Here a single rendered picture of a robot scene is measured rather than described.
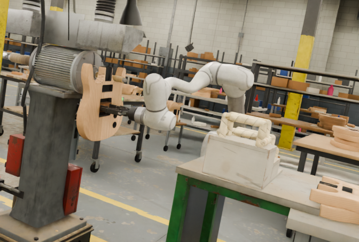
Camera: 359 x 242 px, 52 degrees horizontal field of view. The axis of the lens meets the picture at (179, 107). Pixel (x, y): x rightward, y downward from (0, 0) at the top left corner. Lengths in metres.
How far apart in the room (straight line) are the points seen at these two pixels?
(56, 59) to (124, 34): 0.49
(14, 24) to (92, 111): 0.78
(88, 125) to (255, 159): 0.87
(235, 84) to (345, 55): 10.75
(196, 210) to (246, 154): 1.12
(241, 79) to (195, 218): 1.05
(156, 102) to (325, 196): 0.82
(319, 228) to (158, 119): 0.84
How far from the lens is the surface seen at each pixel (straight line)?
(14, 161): 2.47
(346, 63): 12.74
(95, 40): 1.97
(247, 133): 1.73
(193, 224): 2.65
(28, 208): 2.44
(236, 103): 2.22
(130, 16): 2.10
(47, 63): 2.24
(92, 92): 1.90
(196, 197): 2.59
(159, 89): 1.70
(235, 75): 2.11
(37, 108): 2.30
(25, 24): 2.34
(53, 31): 2.28
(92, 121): 1.95
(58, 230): 2.43
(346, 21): 12.93
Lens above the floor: 1.36
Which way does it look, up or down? 6 degrees down
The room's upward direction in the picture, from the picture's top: 10 degrees clockwise
